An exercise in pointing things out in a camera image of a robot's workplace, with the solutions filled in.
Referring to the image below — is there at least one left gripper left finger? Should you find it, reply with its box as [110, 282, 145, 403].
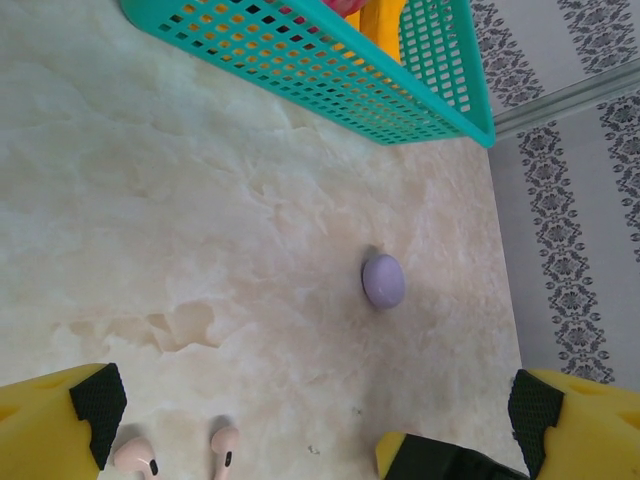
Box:
[0, 362, 128, 480]

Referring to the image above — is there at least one aluminium frame post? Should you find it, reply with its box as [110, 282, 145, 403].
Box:
[492, 62, 640, 144]

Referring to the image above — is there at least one pink toy dragon fruit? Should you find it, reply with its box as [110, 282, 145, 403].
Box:
[279, 0, 374, 21]

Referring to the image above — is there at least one teal plastic basket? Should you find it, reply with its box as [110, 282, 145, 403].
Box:
[119, 0, 497, 149]

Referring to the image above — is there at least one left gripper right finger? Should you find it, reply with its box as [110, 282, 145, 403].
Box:
[507, 367, 640, 480]

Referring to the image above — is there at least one pink wireless earbud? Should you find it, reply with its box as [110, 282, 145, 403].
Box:
[209, 425, 241, 480]
[113, 436, 161, 479]

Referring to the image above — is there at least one purple earbud charging case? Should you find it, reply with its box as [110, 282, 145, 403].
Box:
[362, 253, 407, 310]

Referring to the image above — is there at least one yellow toy banana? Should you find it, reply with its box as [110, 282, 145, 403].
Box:
[344, 0, 407, 66]

